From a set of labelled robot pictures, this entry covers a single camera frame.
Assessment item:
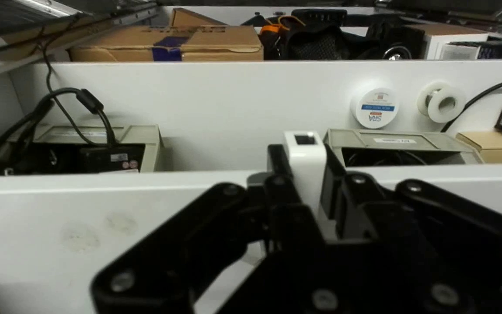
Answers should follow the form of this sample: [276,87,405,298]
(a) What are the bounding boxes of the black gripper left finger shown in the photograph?
[90,143,325,314]

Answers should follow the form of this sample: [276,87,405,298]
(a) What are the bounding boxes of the grey open front bin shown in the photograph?
[323,127,487,169]

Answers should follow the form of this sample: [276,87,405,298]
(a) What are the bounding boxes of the white spool with blue label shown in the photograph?
[349,85,402,131]

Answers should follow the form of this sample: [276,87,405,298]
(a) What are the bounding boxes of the chrome wire rack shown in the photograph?
[0,0,163,85]

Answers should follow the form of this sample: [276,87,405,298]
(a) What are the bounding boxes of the plain white tape spool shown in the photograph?
[417,80,470,125]

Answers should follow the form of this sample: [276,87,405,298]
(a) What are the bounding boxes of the white flat box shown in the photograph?
[424,31,502,61]

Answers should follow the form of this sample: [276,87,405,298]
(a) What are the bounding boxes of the cardboard box with blue tape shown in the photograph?
[67,24,266,63]

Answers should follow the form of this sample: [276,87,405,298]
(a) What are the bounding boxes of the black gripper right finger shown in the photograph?
[320,146,502,314]

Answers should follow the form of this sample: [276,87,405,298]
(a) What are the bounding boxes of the small white rectangular object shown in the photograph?
[283,129,330,214]

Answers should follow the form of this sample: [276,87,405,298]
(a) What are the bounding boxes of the thin black cable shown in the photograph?
[442,77,502,134]

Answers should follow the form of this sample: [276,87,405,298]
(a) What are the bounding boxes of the thick black cable with ferrite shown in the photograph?
[0,85,121,171]

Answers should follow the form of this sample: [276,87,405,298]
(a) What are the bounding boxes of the black orange bag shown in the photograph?
[257,7,430,61]

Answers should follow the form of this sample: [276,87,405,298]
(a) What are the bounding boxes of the tan cardboard box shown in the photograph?
[456,129,502,166]

